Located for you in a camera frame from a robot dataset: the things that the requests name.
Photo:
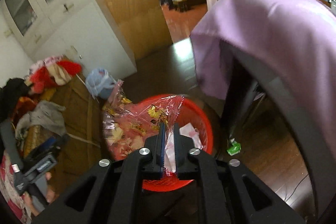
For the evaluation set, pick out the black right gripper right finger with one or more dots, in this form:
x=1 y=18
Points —
x=182 y=145

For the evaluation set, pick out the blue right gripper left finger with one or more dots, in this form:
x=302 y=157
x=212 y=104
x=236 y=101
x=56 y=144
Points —
x=156 y=144

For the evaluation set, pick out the pink floral plastic wrapper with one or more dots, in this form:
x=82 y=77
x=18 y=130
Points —
x=127 y=125

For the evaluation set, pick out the red plastic trash basket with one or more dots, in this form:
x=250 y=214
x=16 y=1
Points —
x=191 y=113

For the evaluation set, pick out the person's left hand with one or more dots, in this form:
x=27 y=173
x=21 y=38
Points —
x=35 y=206

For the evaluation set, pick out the green crumpled wrapper on floor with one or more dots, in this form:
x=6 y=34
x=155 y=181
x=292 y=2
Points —
x=234 y=147

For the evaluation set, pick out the pile of clothes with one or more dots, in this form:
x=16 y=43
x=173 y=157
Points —
x=27 y=102

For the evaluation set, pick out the white plastic bag on floor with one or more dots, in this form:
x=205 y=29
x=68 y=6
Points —
x=100 y=83

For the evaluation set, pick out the white cabinet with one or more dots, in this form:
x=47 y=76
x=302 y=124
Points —
x=82 y=30

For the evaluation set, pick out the purple tablecloth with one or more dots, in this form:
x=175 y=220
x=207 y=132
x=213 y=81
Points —
x=294 y=38

